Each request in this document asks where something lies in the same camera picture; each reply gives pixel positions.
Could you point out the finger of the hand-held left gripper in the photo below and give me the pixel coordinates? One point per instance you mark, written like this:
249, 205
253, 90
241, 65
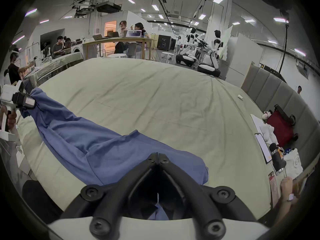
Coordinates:
25, 100

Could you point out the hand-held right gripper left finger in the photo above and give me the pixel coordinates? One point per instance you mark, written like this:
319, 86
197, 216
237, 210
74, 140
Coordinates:
117, 186

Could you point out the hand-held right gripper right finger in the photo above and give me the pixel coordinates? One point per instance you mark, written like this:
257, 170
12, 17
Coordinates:
200, 186

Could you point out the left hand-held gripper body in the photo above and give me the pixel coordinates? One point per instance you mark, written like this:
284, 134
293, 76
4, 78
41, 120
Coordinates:
7, 92

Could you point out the blue shirt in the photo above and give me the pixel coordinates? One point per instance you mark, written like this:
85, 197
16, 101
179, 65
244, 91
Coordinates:
82, 144

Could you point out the person's left hand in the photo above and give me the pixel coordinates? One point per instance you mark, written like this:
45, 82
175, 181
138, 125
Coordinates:
12, 117

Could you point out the group of people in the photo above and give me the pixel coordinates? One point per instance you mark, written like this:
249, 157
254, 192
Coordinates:
61, 46

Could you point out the card with red label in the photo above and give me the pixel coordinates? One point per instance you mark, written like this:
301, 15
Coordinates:
273, 190

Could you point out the white washing machine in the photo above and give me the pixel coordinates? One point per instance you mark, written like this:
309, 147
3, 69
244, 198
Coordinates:
77, 47

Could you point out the phone with white screen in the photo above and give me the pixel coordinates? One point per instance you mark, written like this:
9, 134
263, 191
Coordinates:
263, 147

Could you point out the black bottle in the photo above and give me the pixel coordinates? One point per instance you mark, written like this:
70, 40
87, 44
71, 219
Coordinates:
278, 159

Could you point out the white sheet of paper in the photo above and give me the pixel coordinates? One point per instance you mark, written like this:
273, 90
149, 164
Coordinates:
257, 122

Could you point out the white plush toy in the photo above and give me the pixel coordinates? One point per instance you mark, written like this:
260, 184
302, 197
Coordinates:
268, 129

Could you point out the white cloth bag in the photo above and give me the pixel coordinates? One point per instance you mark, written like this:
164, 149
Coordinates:
294, 162

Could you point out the small white object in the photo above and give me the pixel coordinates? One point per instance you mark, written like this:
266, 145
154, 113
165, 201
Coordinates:
240, 97

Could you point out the red bag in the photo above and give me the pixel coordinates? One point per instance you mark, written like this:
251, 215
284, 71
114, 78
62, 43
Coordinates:
281, 125

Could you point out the wooden table with laptops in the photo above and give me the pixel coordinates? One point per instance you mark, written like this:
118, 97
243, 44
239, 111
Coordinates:
117, 42

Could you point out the grey padded headboard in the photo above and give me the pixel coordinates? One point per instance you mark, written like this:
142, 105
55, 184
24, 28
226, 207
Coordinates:
280, 94

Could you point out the white humanoid robot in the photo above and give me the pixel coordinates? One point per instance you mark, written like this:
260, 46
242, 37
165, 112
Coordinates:
187, 51
212, 59

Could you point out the white round stool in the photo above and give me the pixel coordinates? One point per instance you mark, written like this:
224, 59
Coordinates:
167, 57

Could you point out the black cabinet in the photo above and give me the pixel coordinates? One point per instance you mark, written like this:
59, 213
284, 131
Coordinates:
166, 42

